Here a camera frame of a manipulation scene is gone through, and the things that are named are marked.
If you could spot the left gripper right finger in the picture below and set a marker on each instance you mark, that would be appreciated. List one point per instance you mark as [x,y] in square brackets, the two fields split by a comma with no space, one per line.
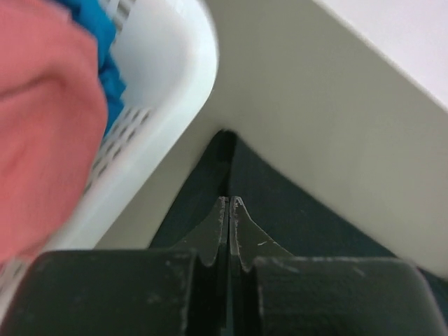
[248,240]

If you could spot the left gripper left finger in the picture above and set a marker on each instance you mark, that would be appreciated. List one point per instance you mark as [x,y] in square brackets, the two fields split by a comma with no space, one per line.
[210,238]

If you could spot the black t shirt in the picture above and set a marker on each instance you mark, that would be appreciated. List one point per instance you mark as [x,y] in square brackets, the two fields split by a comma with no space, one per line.
[288,214]

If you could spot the white plastic laundry basket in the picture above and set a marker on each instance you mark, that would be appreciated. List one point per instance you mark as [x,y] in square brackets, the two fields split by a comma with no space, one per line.
[167,55]

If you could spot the crumpled pink t shirt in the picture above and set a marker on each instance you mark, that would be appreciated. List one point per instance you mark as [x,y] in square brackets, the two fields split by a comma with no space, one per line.
[53,117]

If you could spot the blue t shirt in basket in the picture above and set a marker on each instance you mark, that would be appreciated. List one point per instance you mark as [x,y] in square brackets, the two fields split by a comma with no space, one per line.
[92,17]

